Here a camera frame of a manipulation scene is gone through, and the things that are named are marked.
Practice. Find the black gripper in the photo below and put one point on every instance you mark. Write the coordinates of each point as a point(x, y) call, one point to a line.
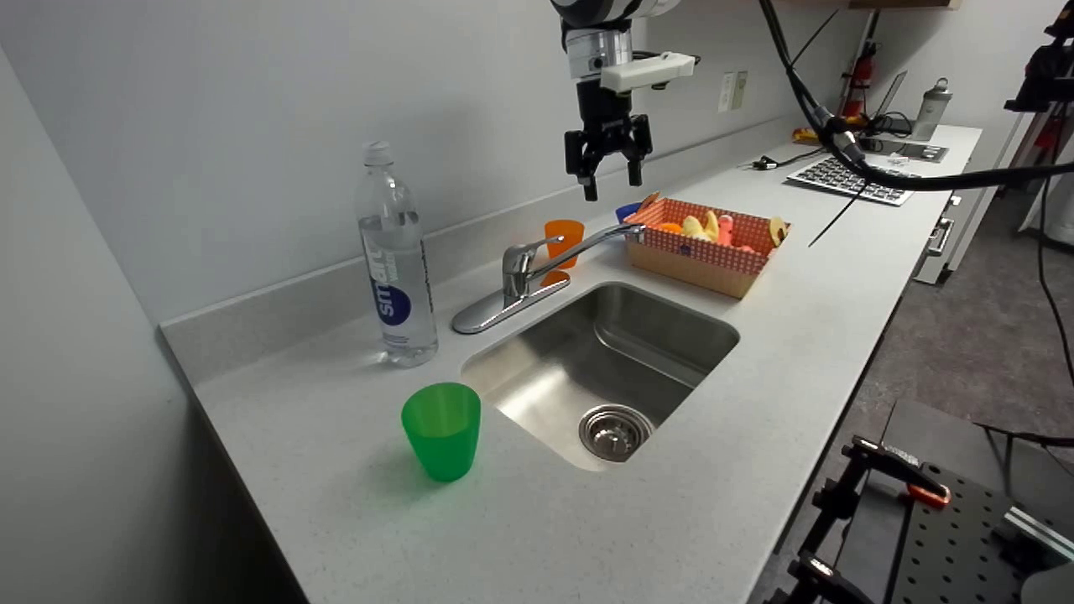
point(608, 125)

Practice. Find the chrome sink tap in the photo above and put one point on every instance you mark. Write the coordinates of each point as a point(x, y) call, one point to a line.
point(525, 278)

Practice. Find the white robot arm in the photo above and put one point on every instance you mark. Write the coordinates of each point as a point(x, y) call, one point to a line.
point(608, 13)

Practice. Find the blue orange flat toy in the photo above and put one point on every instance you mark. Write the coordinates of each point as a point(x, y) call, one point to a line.
point(623, 212)

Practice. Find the orange plastic cup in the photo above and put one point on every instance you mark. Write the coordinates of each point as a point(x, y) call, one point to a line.
point(561, 237)

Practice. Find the toy banana pieces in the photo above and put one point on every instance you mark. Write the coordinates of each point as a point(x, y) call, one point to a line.
point(708, 230)

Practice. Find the red checkered food basket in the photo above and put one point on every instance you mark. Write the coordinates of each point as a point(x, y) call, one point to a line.
point(727, 271)

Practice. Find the black pen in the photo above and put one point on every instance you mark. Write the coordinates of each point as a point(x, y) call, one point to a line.
point(783, 157)

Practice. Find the stainless steel sink basin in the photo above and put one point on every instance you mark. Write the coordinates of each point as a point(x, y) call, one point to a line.
point(601, 374)

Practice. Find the grey keyboard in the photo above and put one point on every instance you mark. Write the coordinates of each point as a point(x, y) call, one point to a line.
point(836, 178)

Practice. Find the clear plastic water bottle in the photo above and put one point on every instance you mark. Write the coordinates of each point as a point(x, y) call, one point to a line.
point(397, 264)

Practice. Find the red spray bottle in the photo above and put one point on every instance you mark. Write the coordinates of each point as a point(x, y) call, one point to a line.
point(859, 74)

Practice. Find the green plastic cup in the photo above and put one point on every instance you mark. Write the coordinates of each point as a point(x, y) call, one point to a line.
point(444, 423)

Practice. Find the grey metal flask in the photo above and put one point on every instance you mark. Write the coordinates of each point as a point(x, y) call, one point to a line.
point(930, 110)

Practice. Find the right orange black clamp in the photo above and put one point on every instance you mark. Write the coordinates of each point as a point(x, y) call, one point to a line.
point(839, 499)

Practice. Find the orange black clamp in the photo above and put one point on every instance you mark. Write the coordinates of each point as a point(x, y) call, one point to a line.
point(839, 499)
point(817, 580)

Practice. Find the left orange black clamp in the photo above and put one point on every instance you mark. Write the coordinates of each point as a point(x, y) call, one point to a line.
point(817, 580)

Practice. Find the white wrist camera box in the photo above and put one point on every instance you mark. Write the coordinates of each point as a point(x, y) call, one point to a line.
point(608, 60)

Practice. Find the white wall outlet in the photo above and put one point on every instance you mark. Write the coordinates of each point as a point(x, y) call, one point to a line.
point(731, 89)

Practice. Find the black camera on stand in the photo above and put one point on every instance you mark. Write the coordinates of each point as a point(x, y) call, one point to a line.
point(1047, 74)

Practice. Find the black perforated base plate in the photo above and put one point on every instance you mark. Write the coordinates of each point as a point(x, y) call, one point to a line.
point(973, 548)

